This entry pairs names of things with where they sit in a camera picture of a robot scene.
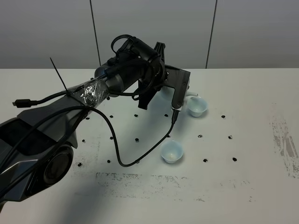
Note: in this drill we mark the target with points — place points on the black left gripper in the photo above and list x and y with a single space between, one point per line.
157 79

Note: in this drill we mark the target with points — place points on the light blue porcelain teapot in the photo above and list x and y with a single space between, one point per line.
167 93

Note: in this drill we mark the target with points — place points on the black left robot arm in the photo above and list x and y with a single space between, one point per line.
36 147

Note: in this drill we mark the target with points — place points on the far blue porcelain teacup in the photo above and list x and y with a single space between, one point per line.
196 106

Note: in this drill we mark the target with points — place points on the blue porcelain teacup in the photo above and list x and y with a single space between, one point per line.
196 106
171 151

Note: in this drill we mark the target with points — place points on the near blue porcelain teacup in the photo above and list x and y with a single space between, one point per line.
171 151

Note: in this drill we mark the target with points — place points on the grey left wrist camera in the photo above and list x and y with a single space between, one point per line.
178 80

